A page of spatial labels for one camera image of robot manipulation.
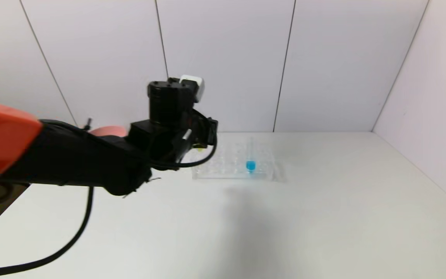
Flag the pink plastic bowl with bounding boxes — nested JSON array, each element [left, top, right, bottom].
[[89, 125, 129, 137]]

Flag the clear acrylic test tube rack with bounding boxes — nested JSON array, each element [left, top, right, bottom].
[[191, 140, 277, 181]]

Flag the blue pigment test tube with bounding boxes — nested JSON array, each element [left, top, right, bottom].
[[246, 136, 257, 175]]

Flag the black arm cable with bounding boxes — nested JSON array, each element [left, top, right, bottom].
[[0, 116, 219, 279]]

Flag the brown cardboard box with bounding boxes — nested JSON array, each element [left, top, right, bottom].
[[0, 182, 28, 229]]

